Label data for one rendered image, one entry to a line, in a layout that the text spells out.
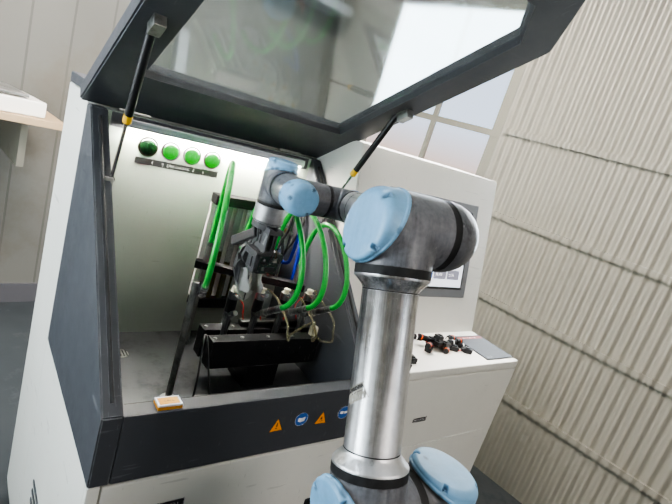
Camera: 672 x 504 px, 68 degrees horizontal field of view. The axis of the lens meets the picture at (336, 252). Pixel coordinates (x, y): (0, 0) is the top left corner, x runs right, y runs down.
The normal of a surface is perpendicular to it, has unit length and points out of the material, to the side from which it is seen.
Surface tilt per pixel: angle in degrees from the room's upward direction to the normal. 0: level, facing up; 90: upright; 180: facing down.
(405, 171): 76
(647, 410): 90
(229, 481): 90
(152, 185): 90
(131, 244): 90
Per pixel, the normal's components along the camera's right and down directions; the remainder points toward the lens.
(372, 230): -0.83, -0.26
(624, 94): -0.70, -0.04
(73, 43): 0.65, 0.38
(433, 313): 0.62, 0.14
